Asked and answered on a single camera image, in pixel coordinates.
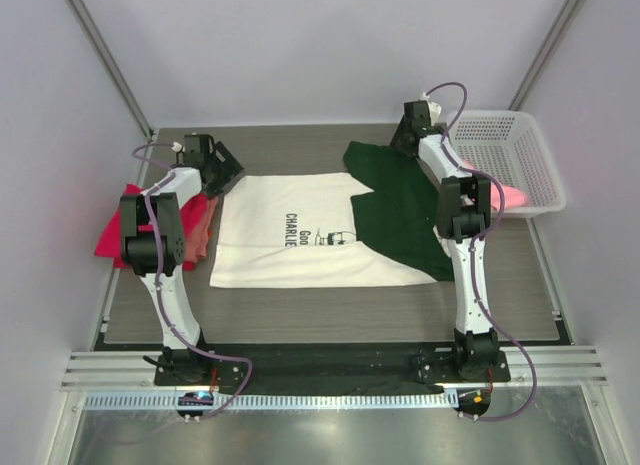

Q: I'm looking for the white and green t shirt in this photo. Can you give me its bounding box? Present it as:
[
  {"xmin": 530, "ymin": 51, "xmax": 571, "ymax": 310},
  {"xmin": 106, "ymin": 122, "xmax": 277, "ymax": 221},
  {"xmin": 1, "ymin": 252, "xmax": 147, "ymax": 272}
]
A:
[{"xmin": 209, "ymin": 142, "xmax": 454, "ymax": 289}]

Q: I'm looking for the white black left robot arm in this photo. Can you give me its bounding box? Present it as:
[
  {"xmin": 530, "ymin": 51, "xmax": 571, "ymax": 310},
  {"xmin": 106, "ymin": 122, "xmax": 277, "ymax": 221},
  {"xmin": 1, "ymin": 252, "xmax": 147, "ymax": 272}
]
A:
[{"xmin": 119, "ymin": 134, "xmax": 253, "ymax": 384}]

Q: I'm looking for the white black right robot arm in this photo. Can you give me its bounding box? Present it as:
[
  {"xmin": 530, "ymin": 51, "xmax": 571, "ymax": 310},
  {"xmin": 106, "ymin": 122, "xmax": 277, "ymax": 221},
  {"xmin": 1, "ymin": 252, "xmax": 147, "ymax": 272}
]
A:
[{"xmin": 390, "ymin": 99, "xmax": 500, "ymax": 382}]

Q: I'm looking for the folded salmon t shirt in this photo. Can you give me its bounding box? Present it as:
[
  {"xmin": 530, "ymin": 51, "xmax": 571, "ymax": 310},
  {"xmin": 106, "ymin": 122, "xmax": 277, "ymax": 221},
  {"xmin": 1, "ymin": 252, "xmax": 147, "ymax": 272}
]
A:
[{"xmin": 181, "ymin": 194, "xmax": 219, "ymax": 268}]

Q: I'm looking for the white perforated plastic basket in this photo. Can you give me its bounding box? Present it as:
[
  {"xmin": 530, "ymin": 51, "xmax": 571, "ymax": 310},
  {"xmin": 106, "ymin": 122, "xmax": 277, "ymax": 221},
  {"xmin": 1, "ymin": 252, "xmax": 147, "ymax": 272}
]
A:
[{"xmin": 447, "ymin": 110, "xmax": 566, "ymax": 218}]

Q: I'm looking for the pink t shirt in basket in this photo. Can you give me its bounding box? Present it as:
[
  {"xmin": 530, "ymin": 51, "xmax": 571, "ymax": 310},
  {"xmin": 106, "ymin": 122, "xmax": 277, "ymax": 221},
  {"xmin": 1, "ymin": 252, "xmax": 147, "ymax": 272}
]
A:
[{"xmin": 480, "ymin": 172, "xmax": 528, "ymax": 212}]

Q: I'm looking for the left aluminium corner post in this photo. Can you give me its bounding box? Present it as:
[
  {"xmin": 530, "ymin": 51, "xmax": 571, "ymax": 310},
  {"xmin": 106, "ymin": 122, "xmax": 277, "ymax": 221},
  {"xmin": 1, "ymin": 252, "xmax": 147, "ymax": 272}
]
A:
[{"xmin": 66, "ymin": 0, "xmax": 154, "ymax": 140}]

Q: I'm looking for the aluminium corner post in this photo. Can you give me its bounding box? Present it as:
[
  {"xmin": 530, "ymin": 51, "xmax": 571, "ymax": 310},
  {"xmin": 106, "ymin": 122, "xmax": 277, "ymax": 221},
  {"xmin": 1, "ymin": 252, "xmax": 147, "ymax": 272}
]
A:
[
  {"xmin": 509, "ymin": 0, "xmax": 587, "ymax": 111},
  {"xmin": 66, "ymin": 0, "xmax": 154, "ymax": 140}
]

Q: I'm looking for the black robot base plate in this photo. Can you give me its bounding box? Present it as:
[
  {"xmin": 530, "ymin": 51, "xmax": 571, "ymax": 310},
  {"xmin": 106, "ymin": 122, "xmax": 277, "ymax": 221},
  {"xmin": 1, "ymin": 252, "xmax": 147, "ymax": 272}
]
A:
[{"xmin": 143, "ymin": 342, "xmax": 511, "ymax": 395}]

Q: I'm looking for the right aluminium corner post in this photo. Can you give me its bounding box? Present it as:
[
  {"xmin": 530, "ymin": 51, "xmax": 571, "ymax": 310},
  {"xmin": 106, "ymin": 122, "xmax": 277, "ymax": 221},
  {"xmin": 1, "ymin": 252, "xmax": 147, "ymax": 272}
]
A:
[{"xmin": 509, "ymin": 0, "xmax": 587, "ymax": 111}]

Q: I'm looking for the aluminium frame rail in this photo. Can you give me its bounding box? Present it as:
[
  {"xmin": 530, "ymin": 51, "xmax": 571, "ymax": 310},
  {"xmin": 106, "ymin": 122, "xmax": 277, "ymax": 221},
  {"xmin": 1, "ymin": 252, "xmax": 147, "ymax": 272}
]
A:
[{"xmin": 62, "ymin": 346, "xmax": 608, "ymax": 396}]

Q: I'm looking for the white slotted cable duct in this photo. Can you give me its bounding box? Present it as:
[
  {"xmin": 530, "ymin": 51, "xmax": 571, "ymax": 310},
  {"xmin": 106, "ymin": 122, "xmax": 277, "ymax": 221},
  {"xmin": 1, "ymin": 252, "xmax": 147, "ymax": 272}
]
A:
[{"xmin": 83, "ymin": 389, "xmax": 458, "ymax": 413}]

